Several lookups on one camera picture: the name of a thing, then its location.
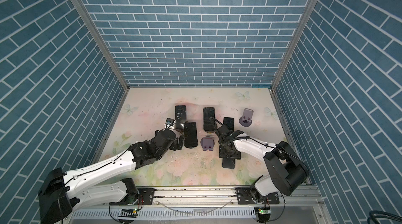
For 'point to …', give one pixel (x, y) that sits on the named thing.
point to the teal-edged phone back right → (208, 112)
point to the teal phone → (228, 163)
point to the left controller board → (129, 213)
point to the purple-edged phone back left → (180, 116)
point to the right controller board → (264, 214)
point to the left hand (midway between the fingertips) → (177, 135)
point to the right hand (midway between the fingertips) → (225, 153)
